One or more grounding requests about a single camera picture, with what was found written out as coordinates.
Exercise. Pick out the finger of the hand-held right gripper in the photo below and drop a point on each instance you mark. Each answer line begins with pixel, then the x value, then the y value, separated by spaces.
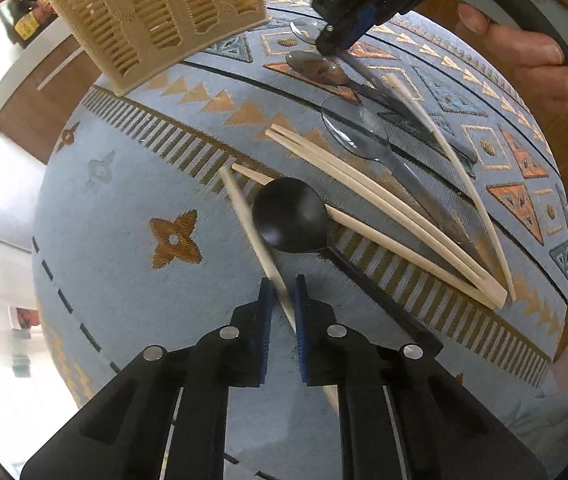
pixel 331 40
pixel 368 22

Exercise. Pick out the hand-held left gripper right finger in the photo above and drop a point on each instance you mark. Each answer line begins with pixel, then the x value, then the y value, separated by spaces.
pixel 301 335

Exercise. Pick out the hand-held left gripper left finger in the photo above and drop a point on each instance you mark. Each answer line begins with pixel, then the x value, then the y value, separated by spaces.
pixel 265 335

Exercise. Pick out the metal spoon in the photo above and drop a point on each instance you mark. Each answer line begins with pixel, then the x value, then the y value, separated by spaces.
pixel 314 66
pixel 306 30

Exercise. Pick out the clear plastic spoon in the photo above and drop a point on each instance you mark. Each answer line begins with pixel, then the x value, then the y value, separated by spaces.
pixel 359 132

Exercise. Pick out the black plastic spoon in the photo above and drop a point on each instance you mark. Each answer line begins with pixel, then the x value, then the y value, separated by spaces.
pixel 291 215

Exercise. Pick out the curved wooden chopstick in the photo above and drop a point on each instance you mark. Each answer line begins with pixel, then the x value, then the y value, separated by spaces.
pixel 456 160

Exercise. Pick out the beige plastic utensil basket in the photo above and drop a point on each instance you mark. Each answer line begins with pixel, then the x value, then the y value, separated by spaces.
pixel 153 15

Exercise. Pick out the person's right hand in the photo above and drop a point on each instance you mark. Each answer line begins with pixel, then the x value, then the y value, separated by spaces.
pixel 519 45

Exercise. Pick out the blue patterned mat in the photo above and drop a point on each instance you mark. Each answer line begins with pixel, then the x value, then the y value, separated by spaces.
pixel 138 200

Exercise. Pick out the dark sauce bottle red label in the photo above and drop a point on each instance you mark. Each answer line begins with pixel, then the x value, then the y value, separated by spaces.
pixel 47 10

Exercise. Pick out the dark sauce bottle yellow label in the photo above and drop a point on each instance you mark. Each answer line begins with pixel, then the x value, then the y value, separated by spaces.
pixel 26 10

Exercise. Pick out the white kitchen countertop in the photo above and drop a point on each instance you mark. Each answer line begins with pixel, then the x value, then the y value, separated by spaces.
pixel 18 70

